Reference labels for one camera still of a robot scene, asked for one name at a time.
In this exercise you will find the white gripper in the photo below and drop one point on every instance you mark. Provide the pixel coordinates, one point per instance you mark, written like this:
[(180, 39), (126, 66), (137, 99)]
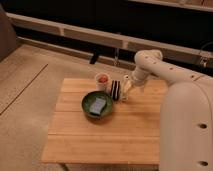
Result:
[(128, 84)]

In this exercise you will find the clear plastic bottle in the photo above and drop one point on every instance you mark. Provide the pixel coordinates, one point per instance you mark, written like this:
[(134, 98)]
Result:
[(123, 95)]

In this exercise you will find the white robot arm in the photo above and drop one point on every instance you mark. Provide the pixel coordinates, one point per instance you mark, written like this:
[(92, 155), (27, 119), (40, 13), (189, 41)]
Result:
[(186, 114)]

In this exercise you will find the white cup with red contents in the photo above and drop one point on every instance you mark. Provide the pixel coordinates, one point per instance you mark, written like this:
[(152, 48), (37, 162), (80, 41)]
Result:
[(102, 80)]

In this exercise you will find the blue sponge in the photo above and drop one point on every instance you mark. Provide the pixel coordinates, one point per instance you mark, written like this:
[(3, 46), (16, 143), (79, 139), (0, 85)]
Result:
[(97, 106)]

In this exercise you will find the green bowl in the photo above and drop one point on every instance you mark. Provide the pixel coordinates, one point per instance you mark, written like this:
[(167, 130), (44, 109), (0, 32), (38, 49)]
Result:
[(89, 98)]

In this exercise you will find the wooden table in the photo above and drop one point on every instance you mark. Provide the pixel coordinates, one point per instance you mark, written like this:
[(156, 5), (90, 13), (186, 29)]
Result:
[(129, 135)]

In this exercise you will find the grey couch corner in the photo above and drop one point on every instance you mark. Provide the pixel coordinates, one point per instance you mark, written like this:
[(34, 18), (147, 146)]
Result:
[(8, 39)]

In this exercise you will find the white wall rail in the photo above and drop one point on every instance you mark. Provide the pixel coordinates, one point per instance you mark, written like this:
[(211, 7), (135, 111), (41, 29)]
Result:
[(98, 37)]

